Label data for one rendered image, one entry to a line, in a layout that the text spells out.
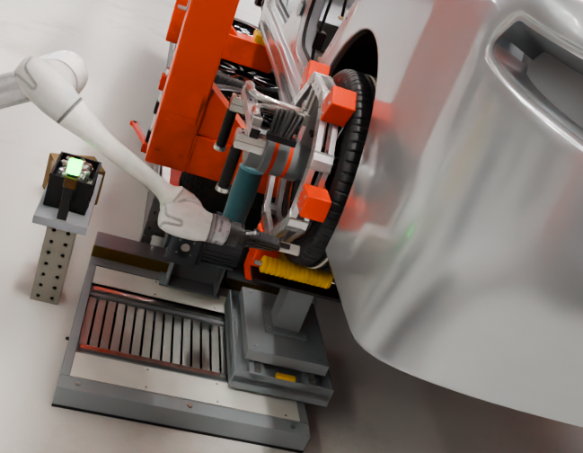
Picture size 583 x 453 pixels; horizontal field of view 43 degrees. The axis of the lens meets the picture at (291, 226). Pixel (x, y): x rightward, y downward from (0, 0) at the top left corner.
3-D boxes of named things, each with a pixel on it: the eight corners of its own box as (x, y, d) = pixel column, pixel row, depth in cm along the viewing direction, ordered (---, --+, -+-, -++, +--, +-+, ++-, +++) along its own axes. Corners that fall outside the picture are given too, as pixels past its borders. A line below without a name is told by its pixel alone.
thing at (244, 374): (325, 409, 258) (335, 387, 254) (227, 388, 249) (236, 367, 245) (306, 326, 302) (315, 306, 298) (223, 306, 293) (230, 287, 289)
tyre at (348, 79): (339, 315, 250) (435, 196, 202) (274, 300, 244) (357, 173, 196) (338, 175, 292) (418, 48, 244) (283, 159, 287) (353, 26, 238)
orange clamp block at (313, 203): (319, 209, 219) (323, 223, 211) (295, 202, 217) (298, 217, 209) (328, 189, 216) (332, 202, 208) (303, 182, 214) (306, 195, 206)
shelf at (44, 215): (85, 235, 237) (87, 227, 236) (31, 222, 233) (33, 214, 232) (101, 182, 275) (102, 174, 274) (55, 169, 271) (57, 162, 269)
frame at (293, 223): (288, 274, 228) (354, 115, 206) (269, 270, 226) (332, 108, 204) (273, 199, 276) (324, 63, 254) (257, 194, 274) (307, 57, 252)
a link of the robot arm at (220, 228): (209, 237, 218) (228, 242, 220) (215, 208, 221) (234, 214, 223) (203, 244, 227) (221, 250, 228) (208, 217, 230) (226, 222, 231)
